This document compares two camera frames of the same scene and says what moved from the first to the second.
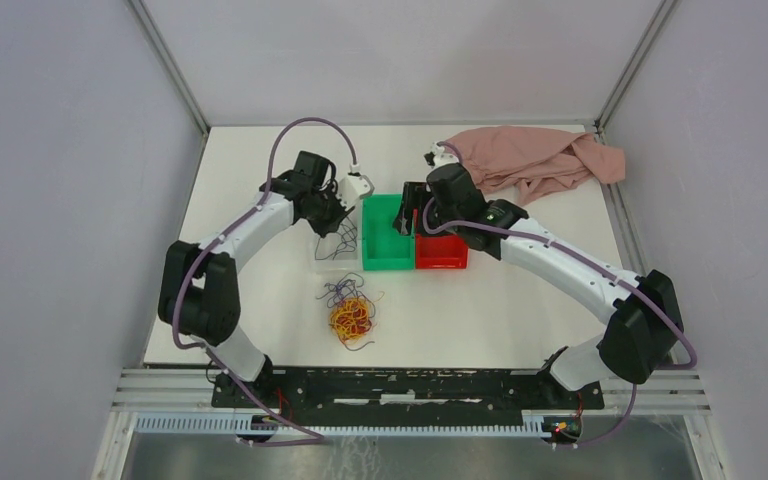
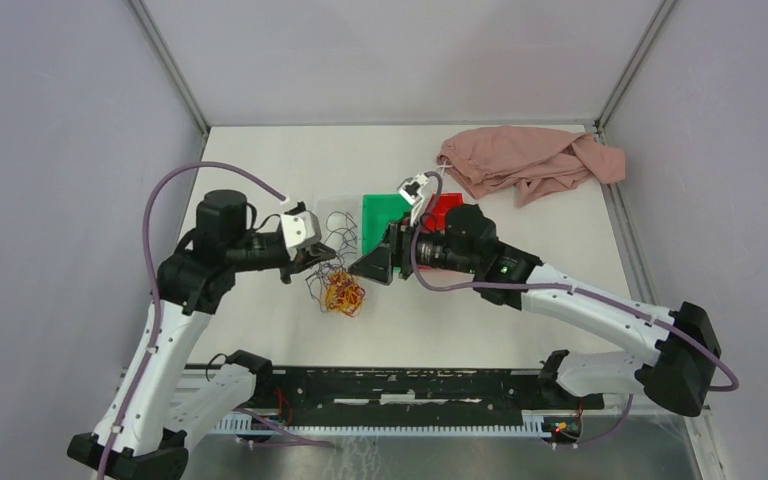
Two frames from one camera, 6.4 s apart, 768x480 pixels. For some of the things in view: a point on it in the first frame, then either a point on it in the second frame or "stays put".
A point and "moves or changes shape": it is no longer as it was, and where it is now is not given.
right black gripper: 415,195 → 377,264
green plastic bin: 384,247 stays put
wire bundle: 352,311 moves or changes shape
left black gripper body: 328,210 → 286,273
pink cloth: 531,160 stays put
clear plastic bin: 343,249 stays put
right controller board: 563,429 stays put
